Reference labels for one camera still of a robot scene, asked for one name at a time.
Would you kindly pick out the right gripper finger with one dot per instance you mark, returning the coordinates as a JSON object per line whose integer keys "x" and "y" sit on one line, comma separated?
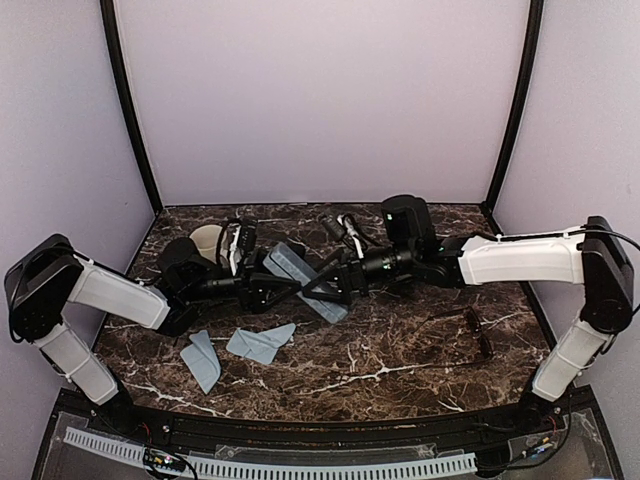
{"x": 333, "y": 268}
{"x": 322, "y": 291}

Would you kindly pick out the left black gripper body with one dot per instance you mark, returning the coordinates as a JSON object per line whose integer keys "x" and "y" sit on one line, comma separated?
{"x": 245, "y": 294}

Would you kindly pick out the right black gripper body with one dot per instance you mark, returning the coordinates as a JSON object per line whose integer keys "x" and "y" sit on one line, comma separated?
{"x": 358, "y": 280}

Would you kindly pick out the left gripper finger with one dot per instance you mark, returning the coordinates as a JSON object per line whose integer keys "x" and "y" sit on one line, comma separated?
{"x": 266, "y": 299}
{"x": 275, "y": 282}

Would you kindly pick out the grey glasses case green lining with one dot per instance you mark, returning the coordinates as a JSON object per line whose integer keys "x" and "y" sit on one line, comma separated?
{"x": 284, "y": 262}

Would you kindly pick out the blue cleaning cloth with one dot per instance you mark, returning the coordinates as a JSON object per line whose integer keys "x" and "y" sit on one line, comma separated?
{"x": 260, "y": 347}
{"x": 202, "y": 360}

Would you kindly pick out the dark sunglasses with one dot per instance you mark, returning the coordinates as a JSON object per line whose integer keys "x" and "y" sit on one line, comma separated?
{"x": 453, "y": 339}

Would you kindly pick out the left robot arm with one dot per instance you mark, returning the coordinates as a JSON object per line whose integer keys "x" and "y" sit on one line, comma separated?
{"x": 54, "y": 274}

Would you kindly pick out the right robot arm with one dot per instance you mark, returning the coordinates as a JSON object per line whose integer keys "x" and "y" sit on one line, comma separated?
{"x": 590, "y": 255}

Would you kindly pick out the cream paper cup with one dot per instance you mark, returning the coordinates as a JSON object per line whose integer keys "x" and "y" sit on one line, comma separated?
{"x": 206, "y": 239}

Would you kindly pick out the folded blue cleaning cloth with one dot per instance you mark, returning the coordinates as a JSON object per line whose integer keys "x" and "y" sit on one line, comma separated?
{"x": 202, "y": 360}

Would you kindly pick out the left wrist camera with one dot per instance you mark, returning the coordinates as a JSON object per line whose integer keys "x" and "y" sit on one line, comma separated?
{"x": 241, "y": 244}

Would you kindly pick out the black front rail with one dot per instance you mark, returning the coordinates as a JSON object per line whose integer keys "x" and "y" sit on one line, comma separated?
{"x": 185, "y": 432}

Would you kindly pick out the white slotted cable duct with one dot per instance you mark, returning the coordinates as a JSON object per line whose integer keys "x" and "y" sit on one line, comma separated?
{"x": 266, "y": 465}

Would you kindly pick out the left black frame post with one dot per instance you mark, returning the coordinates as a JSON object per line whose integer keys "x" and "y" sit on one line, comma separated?
{"x": 128, "y": 109}

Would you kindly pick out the black frame post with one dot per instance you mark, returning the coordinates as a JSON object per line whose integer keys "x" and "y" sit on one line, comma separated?
{"x": 128, "y": 109}
{"x": 518, "y": 103}

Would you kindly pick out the right black frame post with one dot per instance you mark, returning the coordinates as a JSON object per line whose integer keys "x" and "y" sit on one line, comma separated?
{"x": 518, "y": 103}

